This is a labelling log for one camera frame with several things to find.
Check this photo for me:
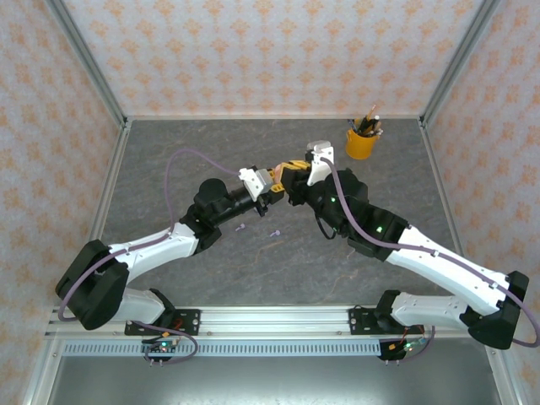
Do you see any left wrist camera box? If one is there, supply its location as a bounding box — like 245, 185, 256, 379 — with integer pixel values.
238, 167, 276, 202

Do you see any aluminium mounting rail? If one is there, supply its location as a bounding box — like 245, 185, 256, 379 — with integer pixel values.
44, 304, 506, 340

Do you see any yellow metal bucket pen holder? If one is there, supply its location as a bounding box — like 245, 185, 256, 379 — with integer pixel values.
344, 126, 380, 160

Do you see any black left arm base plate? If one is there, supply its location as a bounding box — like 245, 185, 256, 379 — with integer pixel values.
125, 309, 202, 337

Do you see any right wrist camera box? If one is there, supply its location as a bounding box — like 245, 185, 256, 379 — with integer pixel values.
304, 140, 338, 187

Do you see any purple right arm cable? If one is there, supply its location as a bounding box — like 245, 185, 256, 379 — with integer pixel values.
319, 156, 540, 364

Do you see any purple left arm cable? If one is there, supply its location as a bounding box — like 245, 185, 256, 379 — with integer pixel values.
57, 148, 244, 365

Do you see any slotted grey cable tray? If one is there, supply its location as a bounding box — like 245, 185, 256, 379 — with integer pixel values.
62, 341, 383, 359

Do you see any grey metal panel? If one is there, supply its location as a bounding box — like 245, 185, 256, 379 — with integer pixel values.
41, 356, 499, 405

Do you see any aluminium table side rail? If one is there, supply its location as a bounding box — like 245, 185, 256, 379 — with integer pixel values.
418, 117, 483, 305
67, 120, 132, 307

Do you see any aluminium frame post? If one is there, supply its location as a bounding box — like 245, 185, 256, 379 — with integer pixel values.
419, 0, 503, 130
44, 0, 130, 130

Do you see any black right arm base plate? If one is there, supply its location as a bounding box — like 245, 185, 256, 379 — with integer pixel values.
348, 306, 423, 337

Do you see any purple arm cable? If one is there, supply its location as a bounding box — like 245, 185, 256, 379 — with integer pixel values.
319, 156, 540, 364
57, 148, 244, 365

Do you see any aluminium table back rail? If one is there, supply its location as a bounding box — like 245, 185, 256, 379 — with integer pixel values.
124, 113, 425, 122

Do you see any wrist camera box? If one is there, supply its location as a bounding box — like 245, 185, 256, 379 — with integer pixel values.
238, 167, 276, 202
304, 140, 338, 187

